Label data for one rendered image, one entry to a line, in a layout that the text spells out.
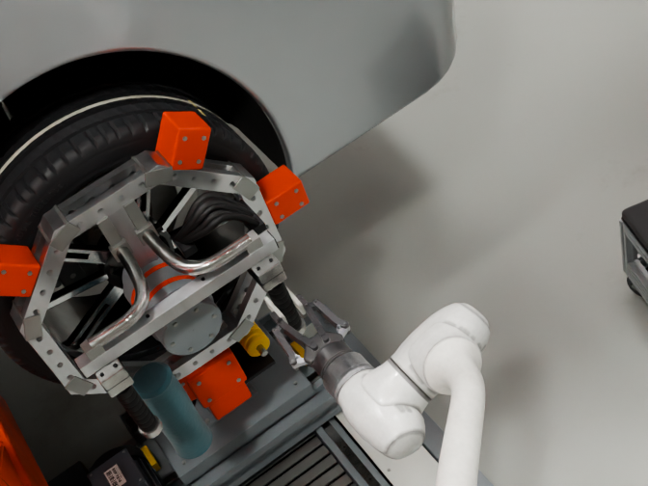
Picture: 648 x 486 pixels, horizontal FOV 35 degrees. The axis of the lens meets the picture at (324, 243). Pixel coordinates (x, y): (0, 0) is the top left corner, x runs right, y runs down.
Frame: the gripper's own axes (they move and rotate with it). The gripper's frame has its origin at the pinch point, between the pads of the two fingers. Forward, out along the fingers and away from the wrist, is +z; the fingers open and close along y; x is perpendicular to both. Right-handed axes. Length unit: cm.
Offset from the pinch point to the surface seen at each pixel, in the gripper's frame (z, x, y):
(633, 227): 0, -50, 87
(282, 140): 36.6, 3.8, 23.2
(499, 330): 20, -83, 56
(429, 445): 0, -75, 18
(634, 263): 2, -68, 89
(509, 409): -1, -83, 42
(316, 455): 18, -77, -5
